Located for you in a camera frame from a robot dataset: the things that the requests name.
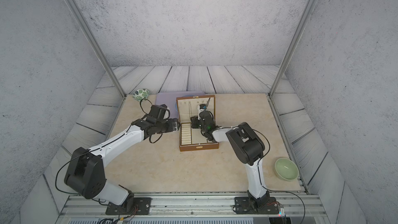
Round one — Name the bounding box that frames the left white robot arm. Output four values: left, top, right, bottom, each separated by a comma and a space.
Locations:
64, 105, 181, 213

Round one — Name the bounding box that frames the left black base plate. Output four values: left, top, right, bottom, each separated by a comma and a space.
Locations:
105, 197, 152, 216

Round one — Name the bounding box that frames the pale green bowl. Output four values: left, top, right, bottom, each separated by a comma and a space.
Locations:
274, 158, 299, 181

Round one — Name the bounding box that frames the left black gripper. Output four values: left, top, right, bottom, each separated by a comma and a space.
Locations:
155, 117, 182, 134

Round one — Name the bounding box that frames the green leaf pattern bowl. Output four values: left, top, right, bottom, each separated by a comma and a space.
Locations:
132, 88, 149, 102

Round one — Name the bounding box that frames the left aluminium frame post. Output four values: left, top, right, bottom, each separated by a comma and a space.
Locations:
64, 0, 126, 99

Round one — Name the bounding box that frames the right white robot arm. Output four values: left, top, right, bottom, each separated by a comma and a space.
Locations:
191, 110, 285, 217

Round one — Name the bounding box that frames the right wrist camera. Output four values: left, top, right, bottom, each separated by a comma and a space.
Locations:
198, 104, 207, 120

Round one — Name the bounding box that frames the right aluminium frame post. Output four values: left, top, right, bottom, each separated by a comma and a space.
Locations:
268, 0, 317, 99

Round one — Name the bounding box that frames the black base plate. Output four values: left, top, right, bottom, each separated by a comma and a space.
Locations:
233, 197, 281, 215
105, 197, 152, 216

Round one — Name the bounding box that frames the lilac plastic tray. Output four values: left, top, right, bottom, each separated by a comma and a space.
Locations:
155, 91, 205, 114

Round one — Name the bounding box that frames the brown wooden jewelry box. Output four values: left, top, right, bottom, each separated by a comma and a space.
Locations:
176, 95, 219, 152

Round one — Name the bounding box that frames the aluminium frame post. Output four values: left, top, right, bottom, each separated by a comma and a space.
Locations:
268, 0, 317, 99
64, 0, 126, 99

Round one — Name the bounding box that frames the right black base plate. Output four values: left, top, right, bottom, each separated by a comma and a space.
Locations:
233, 197, 281, 215

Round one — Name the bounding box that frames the aluminium mounting rail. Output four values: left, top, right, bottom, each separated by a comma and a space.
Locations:
56, 192, 330, 224

